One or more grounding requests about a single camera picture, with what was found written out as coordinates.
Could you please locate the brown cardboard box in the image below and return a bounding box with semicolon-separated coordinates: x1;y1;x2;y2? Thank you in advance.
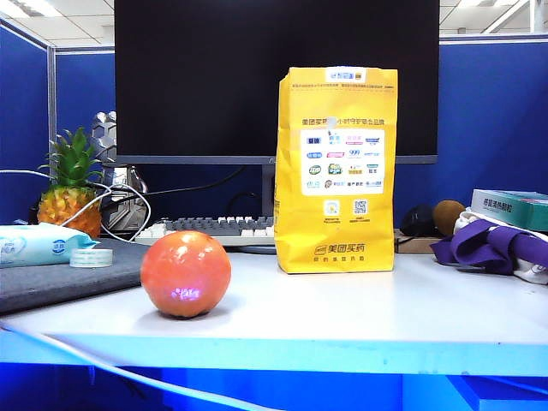
392;229;442;255

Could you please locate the orange fruit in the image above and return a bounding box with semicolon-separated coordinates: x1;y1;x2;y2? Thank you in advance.
140;229;233;319

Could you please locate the brown kiwi fruit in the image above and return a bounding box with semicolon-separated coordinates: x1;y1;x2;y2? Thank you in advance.
432;199;467;237

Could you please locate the yellow paper bag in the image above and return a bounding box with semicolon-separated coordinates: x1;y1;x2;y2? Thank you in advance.
273;66;399;275

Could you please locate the silver robot figurine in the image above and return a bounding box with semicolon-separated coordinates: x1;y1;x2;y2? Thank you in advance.
90;110;150;235

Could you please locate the clear tape roll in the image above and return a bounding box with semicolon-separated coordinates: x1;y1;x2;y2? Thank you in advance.
69;247;115;269

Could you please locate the grey and white keyboard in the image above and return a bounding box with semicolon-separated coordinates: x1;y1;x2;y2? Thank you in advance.
134;215;276;247

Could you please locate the white cloth bag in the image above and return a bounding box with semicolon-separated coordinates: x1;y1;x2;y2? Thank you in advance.
453;207;548;285

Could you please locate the dark grey desk mat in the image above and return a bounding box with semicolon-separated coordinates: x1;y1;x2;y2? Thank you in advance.
0;237;152;317

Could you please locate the black cable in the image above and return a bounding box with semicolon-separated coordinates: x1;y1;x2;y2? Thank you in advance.
104;165;263;217

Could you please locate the black computer mouse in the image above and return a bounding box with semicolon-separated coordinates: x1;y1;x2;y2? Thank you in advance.
401;204;438;237

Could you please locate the purple cloth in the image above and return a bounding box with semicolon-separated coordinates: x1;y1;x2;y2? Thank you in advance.
430;218;548;276

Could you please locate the white cable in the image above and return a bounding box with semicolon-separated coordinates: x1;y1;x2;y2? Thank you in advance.
0;169;152;241

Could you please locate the light blue cable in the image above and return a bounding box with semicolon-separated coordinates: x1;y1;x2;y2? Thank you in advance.
0;321;275;411

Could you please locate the toy pineapple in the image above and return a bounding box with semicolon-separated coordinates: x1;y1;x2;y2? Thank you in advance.
37;127;104;239

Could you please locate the teal medicine box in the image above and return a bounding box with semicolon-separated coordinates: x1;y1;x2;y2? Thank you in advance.
470;188;548;233

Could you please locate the wet wipes pack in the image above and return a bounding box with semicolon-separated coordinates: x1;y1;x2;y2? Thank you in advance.
0;222;100;270

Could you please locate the black computer monitor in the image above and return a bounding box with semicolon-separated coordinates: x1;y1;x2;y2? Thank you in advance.
113;0;441;166

